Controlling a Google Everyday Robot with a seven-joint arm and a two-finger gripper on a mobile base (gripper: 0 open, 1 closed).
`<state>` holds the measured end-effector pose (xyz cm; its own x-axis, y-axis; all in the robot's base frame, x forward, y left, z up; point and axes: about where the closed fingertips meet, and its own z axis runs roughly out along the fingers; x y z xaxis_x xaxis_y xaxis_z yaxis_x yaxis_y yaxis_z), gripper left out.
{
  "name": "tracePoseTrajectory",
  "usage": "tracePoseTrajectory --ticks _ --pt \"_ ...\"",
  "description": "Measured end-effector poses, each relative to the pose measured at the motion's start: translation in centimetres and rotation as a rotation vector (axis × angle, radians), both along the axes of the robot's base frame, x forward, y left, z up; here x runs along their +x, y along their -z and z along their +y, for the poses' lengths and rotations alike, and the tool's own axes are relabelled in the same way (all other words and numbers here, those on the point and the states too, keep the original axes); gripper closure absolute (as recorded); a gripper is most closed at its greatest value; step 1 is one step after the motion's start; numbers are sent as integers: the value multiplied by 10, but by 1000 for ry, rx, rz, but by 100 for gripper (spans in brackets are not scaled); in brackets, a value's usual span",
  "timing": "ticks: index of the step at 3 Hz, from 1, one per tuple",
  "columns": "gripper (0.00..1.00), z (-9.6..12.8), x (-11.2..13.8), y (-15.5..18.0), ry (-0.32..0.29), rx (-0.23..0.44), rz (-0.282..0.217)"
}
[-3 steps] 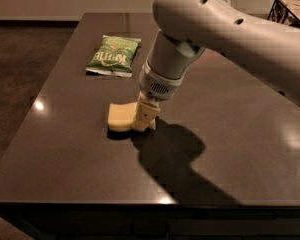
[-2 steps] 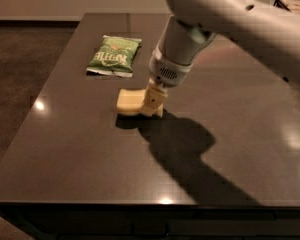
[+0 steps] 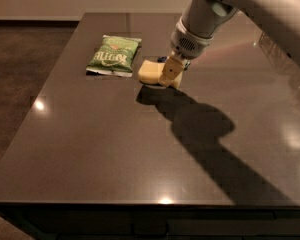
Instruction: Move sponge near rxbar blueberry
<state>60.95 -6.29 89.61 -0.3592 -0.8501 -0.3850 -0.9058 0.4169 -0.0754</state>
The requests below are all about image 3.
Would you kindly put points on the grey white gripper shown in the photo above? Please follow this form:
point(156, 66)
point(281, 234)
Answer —
point(189, 43)

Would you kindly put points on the yellow sponge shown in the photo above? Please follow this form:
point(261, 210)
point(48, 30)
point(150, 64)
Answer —
point(150, 72)

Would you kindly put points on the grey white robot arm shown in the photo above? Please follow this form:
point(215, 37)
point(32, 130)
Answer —
point(279, 19)

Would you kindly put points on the blue rxbar blueberry bar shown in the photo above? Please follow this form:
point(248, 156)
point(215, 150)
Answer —
point(164, 58)

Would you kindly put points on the green kettle chips bag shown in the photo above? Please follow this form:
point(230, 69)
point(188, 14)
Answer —
point(115, 56)

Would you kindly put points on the dark drawer handle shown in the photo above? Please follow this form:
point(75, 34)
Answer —
point(150, 230)

